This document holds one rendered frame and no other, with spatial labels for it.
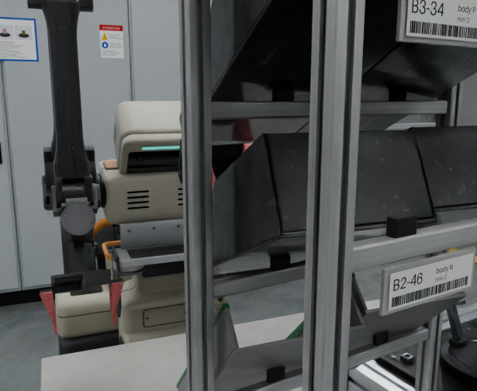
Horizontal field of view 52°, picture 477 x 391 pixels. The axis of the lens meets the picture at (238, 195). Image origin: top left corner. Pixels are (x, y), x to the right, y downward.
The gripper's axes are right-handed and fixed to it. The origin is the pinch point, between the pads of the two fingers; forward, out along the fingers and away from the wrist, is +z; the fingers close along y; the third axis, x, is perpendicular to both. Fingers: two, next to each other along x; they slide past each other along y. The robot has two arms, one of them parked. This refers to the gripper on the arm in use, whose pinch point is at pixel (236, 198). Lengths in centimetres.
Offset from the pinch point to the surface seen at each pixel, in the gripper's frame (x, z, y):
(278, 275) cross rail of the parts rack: -1.6, 14.0, -0.3
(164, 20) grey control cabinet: 81, -290, 47
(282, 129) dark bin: -8.6, -0.9, 4.7
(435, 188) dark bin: -13.9, 17.6, 10.1
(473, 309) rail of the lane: 40, -3, 58
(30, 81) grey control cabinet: 114, -268, -41
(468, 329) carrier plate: 34, 4, 49
